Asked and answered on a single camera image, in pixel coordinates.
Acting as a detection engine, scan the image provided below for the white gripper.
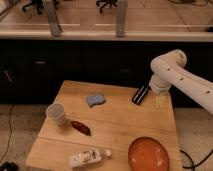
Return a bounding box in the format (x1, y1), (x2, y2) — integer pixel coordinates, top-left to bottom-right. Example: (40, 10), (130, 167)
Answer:
(149, 75), (171, 110)

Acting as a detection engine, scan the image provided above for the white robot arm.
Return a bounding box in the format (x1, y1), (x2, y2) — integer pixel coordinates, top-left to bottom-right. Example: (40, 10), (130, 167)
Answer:
(149, 50), (213, 115)

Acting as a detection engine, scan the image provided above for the orange plate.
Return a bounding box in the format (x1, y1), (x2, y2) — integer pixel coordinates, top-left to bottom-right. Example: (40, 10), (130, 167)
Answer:
(128, 137), (169, 171)

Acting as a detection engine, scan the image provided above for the dark red chili pepper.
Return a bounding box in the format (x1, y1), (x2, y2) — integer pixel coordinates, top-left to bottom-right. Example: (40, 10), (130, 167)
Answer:
(71, 121), (91, 136)

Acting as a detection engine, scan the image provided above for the white plastic bottle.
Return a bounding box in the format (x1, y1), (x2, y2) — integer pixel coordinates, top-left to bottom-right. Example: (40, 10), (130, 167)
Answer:
(69, 149), (112, 168)

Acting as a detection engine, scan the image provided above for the black office chair right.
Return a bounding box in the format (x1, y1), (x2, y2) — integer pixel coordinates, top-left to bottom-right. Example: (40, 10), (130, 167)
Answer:
(96, 0), (118, 13)

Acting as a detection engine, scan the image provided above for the black office chair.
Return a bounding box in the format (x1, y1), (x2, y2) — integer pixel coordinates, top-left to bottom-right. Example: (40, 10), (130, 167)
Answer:
(22, 0), (61, 16)
(96, 0), (118, 13)

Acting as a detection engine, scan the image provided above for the black office chair left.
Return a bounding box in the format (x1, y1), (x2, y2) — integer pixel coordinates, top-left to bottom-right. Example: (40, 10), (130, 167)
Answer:
(22, 0), (61, 16)

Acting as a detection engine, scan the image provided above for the black device on floor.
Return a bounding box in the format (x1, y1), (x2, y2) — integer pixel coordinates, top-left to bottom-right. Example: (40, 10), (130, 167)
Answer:
(0, 162), (19, 171)

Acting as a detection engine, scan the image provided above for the black cable right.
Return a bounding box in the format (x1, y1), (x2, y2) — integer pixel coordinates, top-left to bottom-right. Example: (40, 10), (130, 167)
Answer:
(179, 148), (213, 170)

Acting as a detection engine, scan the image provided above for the black cable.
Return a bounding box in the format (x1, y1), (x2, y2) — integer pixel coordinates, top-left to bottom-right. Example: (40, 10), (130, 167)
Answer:
(179, 148), (213, 170)
(0, 103), (15, 163)

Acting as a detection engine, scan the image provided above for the grey metal post right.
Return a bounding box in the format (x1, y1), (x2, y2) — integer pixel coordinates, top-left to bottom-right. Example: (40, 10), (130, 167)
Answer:
(116, 0), (127, 37)

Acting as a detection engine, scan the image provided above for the grey metal post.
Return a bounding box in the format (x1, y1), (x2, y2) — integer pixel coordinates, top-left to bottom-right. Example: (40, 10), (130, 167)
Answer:
(43, 0), (62, 37)
(116, 0), (127, 37)

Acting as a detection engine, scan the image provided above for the grey metal post left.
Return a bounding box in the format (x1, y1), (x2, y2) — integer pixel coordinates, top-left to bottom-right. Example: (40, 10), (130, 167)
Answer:
(43, 0), (62, 37)

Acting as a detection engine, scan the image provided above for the black cable left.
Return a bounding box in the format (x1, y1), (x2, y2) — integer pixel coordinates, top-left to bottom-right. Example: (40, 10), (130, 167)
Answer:
(0, 103), (15, 163)

